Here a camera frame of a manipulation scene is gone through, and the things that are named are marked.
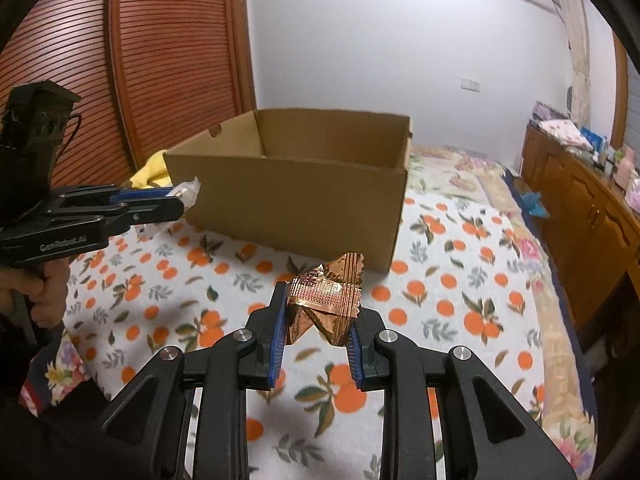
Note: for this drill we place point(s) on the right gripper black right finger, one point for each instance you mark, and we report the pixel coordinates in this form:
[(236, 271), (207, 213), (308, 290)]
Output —
[(448, 404)]

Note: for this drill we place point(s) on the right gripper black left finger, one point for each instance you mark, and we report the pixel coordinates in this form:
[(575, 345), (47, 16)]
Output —
[(184, 414)]

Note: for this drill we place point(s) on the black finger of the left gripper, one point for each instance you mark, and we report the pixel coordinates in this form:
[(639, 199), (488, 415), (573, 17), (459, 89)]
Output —
[(116, 216), (110, 197)]

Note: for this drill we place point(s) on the clear snack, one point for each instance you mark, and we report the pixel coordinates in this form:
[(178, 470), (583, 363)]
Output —
[(187, 193)]

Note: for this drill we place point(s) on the copper foil snack wrapper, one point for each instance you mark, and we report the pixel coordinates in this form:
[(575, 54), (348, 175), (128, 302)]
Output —
[(327, 297)]

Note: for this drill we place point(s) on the person's left hand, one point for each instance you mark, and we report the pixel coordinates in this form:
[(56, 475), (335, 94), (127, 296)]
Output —
[(46, 289)]

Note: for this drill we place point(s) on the floral quilt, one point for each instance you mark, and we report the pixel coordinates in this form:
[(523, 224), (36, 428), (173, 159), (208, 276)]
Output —
[(540, 309)]

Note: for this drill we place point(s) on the yellow plush toy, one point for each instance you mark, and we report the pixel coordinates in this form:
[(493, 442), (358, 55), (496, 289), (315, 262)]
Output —
[(154, 173)]

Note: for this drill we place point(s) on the wooden louvred wardrobe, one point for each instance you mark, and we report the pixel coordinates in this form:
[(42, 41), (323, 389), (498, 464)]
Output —
[(149, 74)]

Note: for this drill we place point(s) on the orange print bed sheet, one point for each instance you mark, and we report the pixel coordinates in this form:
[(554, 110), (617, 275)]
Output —
[(189, 288)]

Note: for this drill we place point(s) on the wooden sideboard cabinet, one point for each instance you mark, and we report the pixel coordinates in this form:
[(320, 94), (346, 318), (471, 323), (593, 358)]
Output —
[(592, 236)]

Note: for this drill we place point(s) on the blue cloth on bed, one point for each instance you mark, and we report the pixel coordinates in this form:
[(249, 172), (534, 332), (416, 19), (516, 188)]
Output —
[(532, 206)]

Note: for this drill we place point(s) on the brown cardboard box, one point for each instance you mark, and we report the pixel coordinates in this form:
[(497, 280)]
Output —
[(316, 183)]

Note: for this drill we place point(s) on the pink bottle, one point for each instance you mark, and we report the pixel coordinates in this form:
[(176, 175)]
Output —
[(624, 168)]

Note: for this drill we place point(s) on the folded floral cloth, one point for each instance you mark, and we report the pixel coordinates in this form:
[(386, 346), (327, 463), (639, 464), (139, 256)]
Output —
[(566, 133)]

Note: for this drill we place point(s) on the floral curtain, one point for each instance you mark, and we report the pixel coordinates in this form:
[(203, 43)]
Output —
[(578, 38)]

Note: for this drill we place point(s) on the white wall switch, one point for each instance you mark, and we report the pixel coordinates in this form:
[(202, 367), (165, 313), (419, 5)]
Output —
[(470, 85)]

